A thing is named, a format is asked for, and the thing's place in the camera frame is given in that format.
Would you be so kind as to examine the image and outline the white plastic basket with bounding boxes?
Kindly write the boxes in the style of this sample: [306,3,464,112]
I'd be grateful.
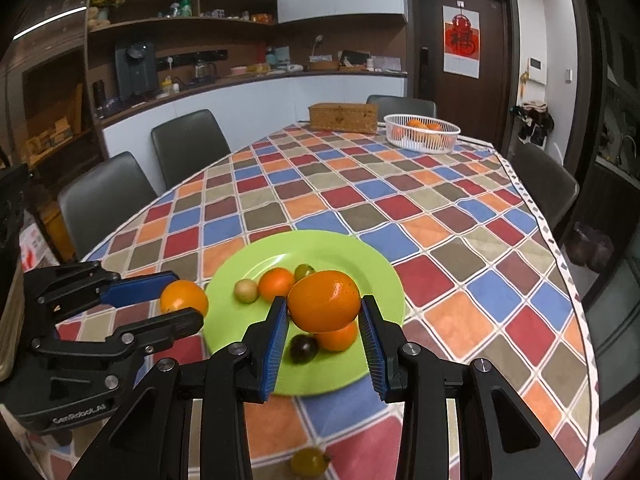
[383,113,462,154]

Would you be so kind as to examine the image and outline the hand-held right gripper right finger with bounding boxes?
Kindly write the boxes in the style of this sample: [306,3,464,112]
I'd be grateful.
[360,294,581,480]

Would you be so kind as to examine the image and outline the green plate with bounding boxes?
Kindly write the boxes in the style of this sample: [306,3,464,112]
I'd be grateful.
[204,230,406,397]

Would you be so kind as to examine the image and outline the dark hanging bags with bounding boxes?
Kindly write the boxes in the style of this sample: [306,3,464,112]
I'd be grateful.
[512,102,555,143]

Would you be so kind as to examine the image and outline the kitchen faucet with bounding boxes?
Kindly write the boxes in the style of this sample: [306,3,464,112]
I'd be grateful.
[617,135,639,166]

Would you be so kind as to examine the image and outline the grey dining chair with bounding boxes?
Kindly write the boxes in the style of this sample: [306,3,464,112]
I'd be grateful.
[151,109,232,191]
[57,151,158,261]
[510,142,581,241]
[366,95,437,121]

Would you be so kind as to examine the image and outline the black power strip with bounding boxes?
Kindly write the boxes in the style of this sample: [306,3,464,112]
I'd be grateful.
[156,50,228,68]

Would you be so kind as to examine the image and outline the dark brown door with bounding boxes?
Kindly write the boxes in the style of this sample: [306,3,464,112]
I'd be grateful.
[405,0,516,153]

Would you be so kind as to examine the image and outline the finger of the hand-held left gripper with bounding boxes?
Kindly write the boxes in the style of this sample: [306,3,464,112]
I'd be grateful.
[22,261,180,320]
[31,307,205,362]

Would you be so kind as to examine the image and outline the dark purple plum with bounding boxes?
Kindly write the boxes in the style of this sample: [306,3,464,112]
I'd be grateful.
[289,335,320,365]

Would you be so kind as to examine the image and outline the wooden wall shelf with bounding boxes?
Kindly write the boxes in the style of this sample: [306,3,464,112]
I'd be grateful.
[87,0,278,36]

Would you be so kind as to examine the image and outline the red white box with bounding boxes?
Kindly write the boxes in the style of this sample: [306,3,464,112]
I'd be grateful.
[20,222,58,268]

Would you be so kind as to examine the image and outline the red wall calendar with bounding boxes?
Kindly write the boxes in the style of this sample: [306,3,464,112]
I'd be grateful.
[442,4,481,79]

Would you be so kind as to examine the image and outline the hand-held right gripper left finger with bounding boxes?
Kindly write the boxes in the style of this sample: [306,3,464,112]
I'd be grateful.
[67,296,292,480]

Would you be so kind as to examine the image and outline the wicker box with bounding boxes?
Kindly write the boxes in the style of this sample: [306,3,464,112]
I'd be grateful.
[308,102,379,134]

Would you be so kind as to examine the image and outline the yellow green tangerine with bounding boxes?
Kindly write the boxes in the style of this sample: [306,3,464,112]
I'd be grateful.
[291,447,332,477]

